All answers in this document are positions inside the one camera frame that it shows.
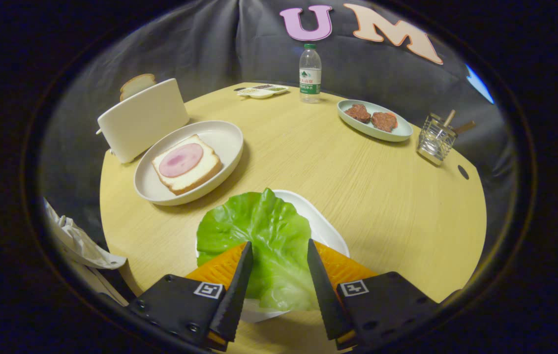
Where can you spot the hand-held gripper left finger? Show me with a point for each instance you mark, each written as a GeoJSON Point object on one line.
{"type": "Point", "coordinates": [239, 295]}

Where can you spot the white leaf-shaped plate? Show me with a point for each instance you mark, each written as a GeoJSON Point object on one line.
{"type": "Point", "coordinates": [325, 231]}

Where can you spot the clear plastic water bottle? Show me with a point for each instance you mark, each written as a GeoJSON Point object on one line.
{"type": "Point", "coordinates": [310, 73]}

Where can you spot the clear utensil holder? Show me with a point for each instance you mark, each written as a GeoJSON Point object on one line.
{"type": "Point", "coordinates": [435, 142]}

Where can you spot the white divided condiment dish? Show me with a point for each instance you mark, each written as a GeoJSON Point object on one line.
{"type": "Point", "coordinates": [262, 92]}

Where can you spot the pink ham slice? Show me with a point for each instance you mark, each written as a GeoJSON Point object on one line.
{"type": "Point", "coordinates": [180, 160]}

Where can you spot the light blue plate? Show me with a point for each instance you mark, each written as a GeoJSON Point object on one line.
{"type": "Point", "coordinates": [357, 129]}

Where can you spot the round cream plate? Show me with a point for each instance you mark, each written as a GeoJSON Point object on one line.
{"type": "Point", "coordinates": [220, 140]}

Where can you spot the toast bread slice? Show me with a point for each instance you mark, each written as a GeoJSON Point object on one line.
{"type": "Point", "coordinates": [136, 84]}

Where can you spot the brown meat patty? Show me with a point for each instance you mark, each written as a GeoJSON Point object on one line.
{"type": "Point", "coordinates": [357, 113]}
{"type": "Point", "coordinates": [384, 121]}

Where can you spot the white toaster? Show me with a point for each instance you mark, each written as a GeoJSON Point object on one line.
{"type": "Point", "coordinates": [143, 123]}

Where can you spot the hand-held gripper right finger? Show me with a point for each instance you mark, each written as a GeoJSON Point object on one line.
{"type": "Point", "coordinates": [323, 295]}

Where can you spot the wooden stick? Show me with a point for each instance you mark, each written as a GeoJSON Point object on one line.
{"type": "Point", "coordinates": [449, 118]}

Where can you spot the beige fabric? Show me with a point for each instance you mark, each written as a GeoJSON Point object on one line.
{"type": "Point", "coordinates": [97, 282]}

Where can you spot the green lettuce leaf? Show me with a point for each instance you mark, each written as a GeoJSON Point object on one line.
{"type": "Point", "coordinates": [269, 236]}

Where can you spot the bread slice with brown crust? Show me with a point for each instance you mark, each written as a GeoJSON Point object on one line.
{"type": "Point", "coordinates": [200, 174]}

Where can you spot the white crumpled cloth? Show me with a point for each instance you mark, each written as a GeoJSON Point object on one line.
{"type": "Point", "coordinates": [84, 246]}

